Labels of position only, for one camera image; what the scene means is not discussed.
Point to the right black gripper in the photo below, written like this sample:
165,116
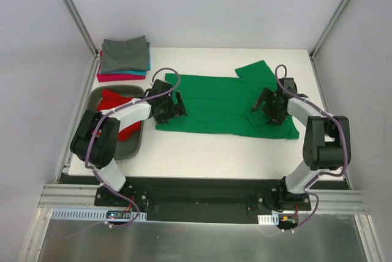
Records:
269,104

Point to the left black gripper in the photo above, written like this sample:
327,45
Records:
171,108

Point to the green t-shirt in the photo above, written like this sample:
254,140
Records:
223,105

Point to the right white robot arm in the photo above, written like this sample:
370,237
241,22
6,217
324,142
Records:
326,145

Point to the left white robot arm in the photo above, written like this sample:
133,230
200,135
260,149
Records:
96,137

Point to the folded teal t-shirt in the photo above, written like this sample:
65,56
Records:
139,65

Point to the grey plastic tray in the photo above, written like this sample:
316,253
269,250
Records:
129,148

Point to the red t-shirt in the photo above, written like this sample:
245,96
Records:
110,100

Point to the folded grey t-shirt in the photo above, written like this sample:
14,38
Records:
115,53

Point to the folded magenta t-shirt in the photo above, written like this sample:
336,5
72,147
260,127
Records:
122,76

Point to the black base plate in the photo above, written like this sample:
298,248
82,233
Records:
237,201

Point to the aluminium front rail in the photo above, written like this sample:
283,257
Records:
347,202

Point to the right white cable duct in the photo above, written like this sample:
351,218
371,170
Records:
272,219

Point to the white cable duct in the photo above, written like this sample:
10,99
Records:
97,215
272,219

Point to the left white cable duct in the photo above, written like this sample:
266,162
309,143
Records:
97,215

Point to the left aluminium frame post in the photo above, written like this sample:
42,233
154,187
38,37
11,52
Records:
80,25

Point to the aluminium frame post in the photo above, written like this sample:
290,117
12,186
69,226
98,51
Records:
80,25
332,22

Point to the right aluminium frame post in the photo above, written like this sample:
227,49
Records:
332,22

